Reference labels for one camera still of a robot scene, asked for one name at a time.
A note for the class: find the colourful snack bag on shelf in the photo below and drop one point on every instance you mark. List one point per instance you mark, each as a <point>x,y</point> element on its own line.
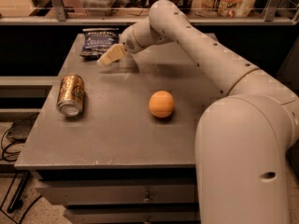
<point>223,8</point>

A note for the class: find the orange ball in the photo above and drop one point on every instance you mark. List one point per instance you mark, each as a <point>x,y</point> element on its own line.
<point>161,104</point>

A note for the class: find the grey drawer cabinet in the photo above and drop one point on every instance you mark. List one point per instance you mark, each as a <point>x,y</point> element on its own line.
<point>116,163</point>

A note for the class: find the metal shelf rail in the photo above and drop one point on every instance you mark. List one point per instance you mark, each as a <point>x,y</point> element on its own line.
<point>71,12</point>

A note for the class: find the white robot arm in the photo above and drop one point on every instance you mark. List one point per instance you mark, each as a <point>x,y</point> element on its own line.
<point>241,140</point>

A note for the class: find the clear plastic container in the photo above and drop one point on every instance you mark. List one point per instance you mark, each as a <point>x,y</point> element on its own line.
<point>98,7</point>

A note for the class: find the black power adapter box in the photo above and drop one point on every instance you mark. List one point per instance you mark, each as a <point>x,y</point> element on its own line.
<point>19,131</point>

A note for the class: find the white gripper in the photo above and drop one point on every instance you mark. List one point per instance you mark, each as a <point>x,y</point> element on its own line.
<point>128,42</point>

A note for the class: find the gold soda can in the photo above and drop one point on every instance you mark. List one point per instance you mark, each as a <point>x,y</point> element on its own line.
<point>71,95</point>

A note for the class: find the blue chip bag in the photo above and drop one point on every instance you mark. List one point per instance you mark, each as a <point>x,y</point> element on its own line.
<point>97,41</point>

